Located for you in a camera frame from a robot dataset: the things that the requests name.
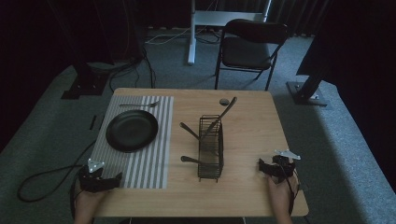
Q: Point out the person's left hand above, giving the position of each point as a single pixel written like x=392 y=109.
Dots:
x=88 y=200

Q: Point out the dark round table cap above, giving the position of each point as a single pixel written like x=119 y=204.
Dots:
x=224 y=101

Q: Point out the black round plate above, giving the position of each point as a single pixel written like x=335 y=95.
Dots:
x=132 y=131

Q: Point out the metal fork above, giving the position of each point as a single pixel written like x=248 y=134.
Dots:
x=137 y=105

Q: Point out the black stand with base plate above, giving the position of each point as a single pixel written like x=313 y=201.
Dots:
x=85 y=84
x=306 y=93

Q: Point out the black tape strip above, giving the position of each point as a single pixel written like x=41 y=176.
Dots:
x=92 y=122

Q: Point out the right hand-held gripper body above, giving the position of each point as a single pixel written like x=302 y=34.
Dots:
x=285 y=166

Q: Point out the black folding chair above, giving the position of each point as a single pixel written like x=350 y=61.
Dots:
x=246 y=49

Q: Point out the grey striped placemat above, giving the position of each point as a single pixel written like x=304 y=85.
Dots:
x=146 y=165

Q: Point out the person's right hand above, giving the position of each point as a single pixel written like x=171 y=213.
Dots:
x=280 y=196

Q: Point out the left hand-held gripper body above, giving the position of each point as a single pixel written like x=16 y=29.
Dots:
x=93 y=180

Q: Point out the white desk frame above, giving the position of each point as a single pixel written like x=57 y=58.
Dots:
x=194 y=31

